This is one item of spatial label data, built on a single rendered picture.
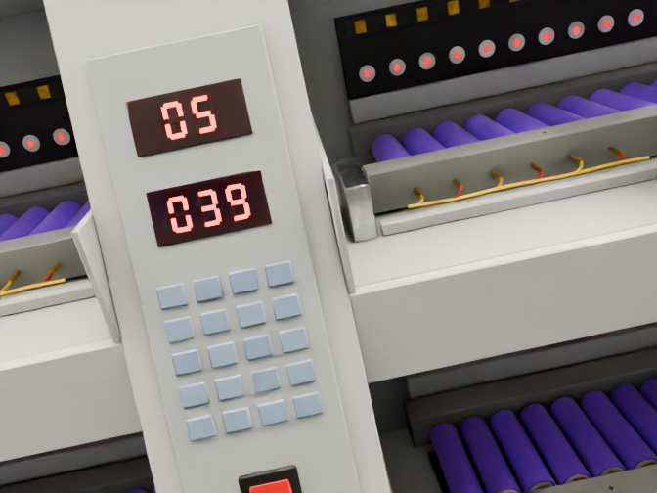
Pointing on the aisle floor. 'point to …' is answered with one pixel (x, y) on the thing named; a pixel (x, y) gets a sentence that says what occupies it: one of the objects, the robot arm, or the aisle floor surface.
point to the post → (97, 157)
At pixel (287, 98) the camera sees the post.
